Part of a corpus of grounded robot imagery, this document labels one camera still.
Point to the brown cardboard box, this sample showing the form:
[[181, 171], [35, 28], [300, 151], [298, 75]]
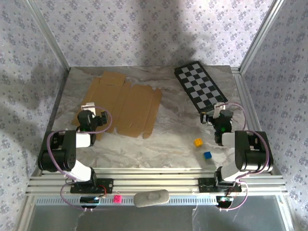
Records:
[[134, 108]]

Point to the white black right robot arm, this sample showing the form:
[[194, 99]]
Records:
[[228, 139]]

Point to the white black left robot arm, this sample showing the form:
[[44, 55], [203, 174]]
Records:
[[83, 139]]

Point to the yellow toy brick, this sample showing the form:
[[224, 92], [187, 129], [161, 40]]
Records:
[[198, 142]]

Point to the blue toy brick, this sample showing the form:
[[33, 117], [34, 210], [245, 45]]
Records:
[[207, 155]]

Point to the black grey checkerboard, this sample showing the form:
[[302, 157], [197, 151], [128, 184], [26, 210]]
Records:
[[199, 84]]

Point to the black left electronics board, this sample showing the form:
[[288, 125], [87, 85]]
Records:
[[87, 200]]

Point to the black electronics board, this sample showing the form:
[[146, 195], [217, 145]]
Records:
[[223, 201], [87, 200]]

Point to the black right electronics board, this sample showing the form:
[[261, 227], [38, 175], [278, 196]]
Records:
[[223, 201]]

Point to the pink toy brick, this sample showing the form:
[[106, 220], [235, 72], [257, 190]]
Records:
[[118, 199]]

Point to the grey oval stone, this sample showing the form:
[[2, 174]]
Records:
[[151, 198]]

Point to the grey reflective panel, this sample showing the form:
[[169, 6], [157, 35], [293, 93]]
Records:
[[144, 219]]

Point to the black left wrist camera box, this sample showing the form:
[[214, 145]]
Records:
[[104, 118]]

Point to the aluminium side rail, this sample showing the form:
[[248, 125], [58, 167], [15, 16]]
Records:
[[241, 84]]

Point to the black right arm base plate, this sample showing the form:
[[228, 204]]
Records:
[[204, 185]]

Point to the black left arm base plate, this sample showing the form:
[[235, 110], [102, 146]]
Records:
[[108, 185]]

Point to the aluminium mounting rail frame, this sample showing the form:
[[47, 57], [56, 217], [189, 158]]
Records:
[[156, 180]]

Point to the aluminium frame post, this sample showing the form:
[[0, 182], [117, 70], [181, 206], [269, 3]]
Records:
[[49, 33], [261, 33]]

